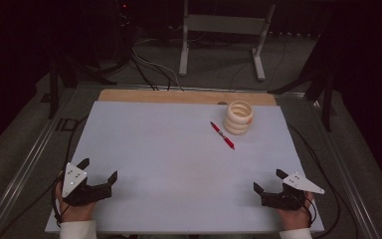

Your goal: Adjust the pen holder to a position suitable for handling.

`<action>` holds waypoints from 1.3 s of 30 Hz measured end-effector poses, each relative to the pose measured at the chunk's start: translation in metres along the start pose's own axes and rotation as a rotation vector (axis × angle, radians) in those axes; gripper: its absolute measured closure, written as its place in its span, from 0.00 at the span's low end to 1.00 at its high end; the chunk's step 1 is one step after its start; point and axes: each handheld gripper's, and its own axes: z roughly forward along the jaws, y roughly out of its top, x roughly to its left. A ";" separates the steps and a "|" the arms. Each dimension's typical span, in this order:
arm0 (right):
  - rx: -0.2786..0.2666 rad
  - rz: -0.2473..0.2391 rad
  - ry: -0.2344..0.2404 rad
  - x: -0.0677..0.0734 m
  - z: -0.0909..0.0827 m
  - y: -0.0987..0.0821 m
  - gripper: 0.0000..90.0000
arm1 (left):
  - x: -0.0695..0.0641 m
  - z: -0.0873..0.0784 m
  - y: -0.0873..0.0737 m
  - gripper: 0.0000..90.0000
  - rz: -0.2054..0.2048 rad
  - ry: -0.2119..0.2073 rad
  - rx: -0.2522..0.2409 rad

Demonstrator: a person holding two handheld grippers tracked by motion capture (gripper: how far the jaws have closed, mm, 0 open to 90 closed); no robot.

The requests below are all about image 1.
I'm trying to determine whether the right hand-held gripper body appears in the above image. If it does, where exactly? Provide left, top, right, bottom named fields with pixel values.
left=260, top=171, right=325, bottom=211

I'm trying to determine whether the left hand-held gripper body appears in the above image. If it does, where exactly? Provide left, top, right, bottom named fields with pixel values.
left=61, top=161, right=114, bottom=208

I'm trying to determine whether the red pen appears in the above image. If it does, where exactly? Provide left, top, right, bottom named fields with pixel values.
left=210, top=120, right=236, bottom=150

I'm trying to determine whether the cream ribbed pen holder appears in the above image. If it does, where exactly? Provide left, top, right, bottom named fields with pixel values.
left=223, top=100, right=255, bottom=136

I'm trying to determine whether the person's right hand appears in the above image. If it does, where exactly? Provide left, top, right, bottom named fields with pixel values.
left=276, top=191, right=315, bottom=231

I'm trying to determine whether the person's left hand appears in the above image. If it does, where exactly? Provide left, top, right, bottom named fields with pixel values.
left=55, top=179, right=97, bottom=224

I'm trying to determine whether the white foam board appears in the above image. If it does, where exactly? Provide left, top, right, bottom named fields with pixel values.
left=44, top=100, right=325, bottom=234

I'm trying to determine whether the black tripod stand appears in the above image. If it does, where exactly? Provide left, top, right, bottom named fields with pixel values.
left=46, top=49, right=118, bottom=120
left=267, top=49, right=337, bottom=133

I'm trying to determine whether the white metal stand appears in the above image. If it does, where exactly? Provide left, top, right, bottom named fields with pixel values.
left=178, top=0, right=278, bottom=83

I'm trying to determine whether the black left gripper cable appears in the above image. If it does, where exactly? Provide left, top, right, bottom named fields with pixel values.
left=0, top=114, right=91, bottom=239

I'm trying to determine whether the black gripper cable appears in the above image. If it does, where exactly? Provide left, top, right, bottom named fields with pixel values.
left=0, top=114, right=91, bottom=239
left=286, top=121, right=361, bottom=239

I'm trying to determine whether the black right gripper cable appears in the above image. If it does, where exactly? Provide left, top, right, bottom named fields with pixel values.
left=286, top=121, right=361, bottom=239

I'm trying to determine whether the aluminium frame rail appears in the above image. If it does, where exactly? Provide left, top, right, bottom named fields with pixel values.
left=306, top=98, right=382, bottom=239
left=0, top=87, right=78, bottom=239

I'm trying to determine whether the black floor cable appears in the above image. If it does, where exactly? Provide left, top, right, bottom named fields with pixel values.
left=129, top=49, right=173, bottom=92

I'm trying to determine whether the white floor cable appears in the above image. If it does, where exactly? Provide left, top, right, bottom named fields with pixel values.
left=131, top=48, right=184, bottom=92

